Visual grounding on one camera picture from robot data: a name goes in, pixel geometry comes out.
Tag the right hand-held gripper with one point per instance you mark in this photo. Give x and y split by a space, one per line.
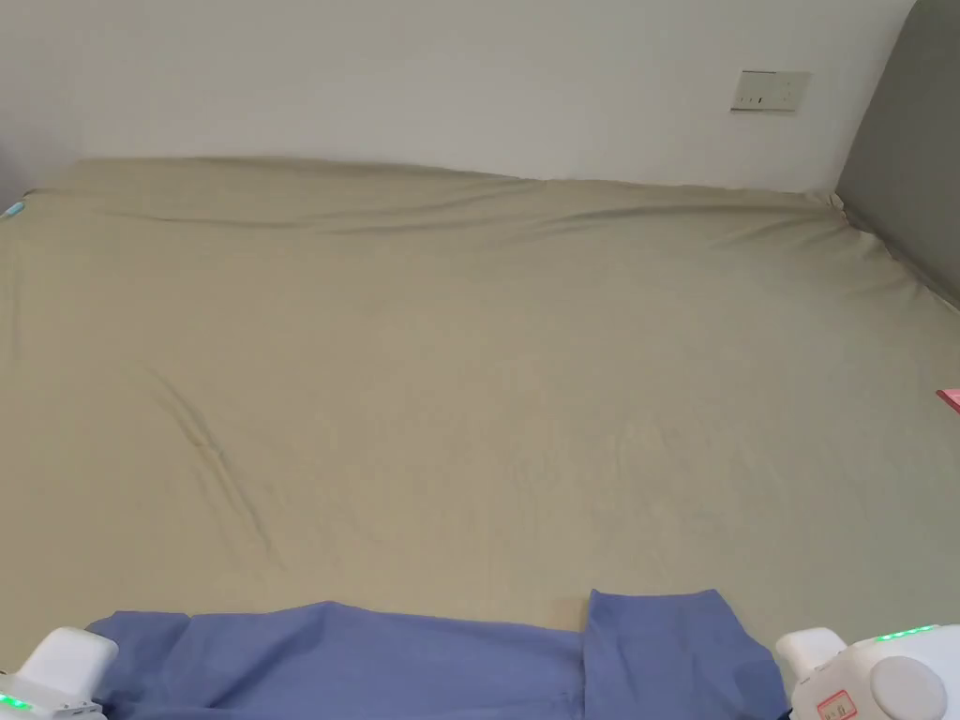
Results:
870 675

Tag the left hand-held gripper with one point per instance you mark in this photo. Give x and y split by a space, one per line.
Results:
56 671

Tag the blue shirt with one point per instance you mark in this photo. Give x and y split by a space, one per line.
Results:
420 660

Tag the red card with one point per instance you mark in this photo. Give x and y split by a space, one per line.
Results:
951 397

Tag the small light blue object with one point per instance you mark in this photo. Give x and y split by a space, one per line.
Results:
12 209

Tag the bed with beige sheet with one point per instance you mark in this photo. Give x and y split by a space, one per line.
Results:
465 375

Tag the grey padded headboard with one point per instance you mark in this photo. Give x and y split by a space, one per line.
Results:
904 150

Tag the white wall socket panel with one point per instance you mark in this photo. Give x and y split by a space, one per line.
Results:
770 91

